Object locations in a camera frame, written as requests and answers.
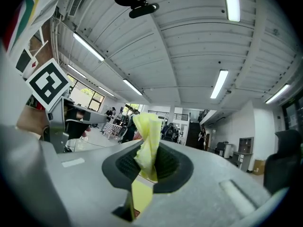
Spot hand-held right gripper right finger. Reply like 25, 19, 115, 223
136, 140, 288, 227

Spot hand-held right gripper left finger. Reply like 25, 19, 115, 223
0, 124, 144, 227

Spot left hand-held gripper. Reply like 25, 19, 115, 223
25, 58, 107, 154

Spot yellow cloth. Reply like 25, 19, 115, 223
132, 112, 163, 182

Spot person's left forearm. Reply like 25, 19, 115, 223
16, 107, 49, 138

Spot large window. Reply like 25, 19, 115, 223
67, 74, 105, 112

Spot checkered cloth table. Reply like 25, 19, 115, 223
102, 122, 127, 140

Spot ceiling strip light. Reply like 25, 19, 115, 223
210, 70, 229, 99
123, 79, 143, 96
72, 32, 105, 62
98, 86, 115, 97
222, 0, 241, 22
265, 84, 291, 105
67, 64, 87, 79

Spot grey printer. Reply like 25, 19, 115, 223
214, 140, 234, 159

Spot cardboard box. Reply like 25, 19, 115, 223
252, 159, 266, 176

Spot round yellow-green table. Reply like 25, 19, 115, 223
131, 174, 154, 218

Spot dark staircase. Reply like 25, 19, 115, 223
186, 110, 210, 150

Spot grey cabinet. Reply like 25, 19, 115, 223
233, 137, 254, 172

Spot black office chair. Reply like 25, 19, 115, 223
263, 129, 303, 195

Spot dark glass door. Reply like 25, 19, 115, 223
281, 96, 303, 132

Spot white shelving frame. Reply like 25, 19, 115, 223
14, 27, 50, 80

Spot black head camera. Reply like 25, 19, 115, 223
129, 3, 160, 18

